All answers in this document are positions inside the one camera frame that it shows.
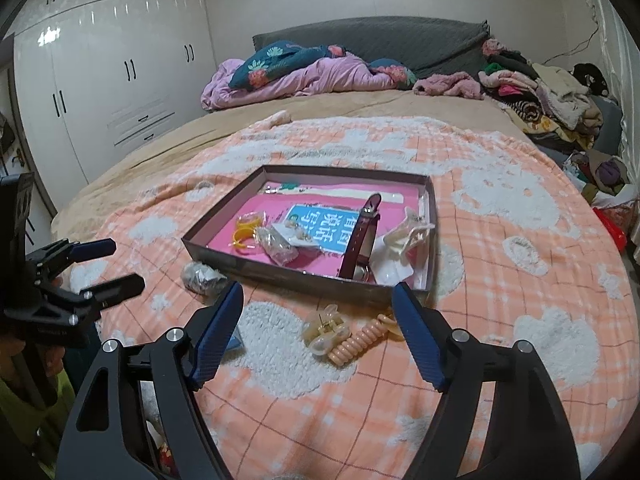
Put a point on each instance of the bag of clothes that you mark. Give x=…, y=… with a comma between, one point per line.
x=600, y=175

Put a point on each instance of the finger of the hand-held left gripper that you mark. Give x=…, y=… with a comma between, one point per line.
x=90, y=249
x=120, y=287

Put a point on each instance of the earring card packet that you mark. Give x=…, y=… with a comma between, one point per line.
x=302, y=234

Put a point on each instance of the pink duvet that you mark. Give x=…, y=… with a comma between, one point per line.
x=320, y=77

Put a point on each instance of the white plastic packet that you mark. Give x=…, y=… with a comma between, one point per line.
x=395, y=272

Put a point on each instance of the pile of clothes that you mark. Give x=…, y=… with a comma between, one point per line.
x=545, y=95

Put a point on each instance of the shallow grey cardboard tray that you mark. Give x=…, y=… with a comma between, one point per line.
x=280, y=270

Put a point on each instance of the grey headboard cover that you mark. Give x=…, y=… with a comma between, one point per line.
x=410, y=42

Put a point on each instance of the black bag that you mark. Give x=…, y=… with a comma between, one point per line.
x=590, y=77

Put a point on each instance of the red bag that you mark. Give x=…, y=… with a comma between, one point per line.
x=612, y=225

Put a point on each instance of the pink book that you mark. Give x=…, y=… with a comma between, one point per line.
x=320, y=265

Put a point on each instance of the grey cushion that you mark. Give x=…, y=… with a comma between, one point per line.
x=607, y=120

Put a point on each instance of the teal floral quilt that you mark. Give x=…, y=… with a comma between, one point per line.
x=270, y=60

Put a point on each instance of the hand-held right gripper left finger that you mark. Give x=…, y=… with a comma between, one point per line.
x=220, y=330

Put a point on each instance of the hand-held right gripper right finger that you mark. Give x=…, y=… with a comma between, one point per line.
x=420, y=340

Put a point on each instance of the orange plaid cloud blanket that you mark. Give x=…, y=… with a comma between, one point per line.
x=500, y=310

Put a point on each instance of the dark silvery crumpled bundle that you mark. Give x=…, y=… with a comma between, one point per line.
x=202, y=279

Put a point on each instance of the beige bed sheet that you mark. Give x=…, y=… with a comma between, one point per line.
x=165, y=145

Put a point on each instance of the clear hair claw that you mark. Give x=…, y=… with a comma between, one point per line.
x=405, y=237

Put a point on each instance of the person's left forearm green sleeve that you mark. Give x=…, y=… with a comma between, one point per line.
x=20, y=410

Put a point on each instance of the clear plastic bag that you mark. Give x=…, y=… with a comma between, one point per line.
x=277, y=249

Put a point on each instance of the beige hair claw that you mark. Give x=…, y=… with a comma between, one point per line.
x=325, y=332

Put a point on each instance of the white wardrobe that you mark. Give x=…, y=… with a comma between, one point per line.
x=115, y=60

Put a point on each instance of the person's left hand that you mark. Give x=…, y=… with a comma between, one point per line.
x=56, y=360

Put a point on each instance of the pink fluffy garment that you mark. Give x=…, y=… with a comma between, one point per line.
x=450, y=85

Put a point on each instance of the white curtain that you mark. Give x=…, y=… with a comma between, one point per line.
x=625, y=110

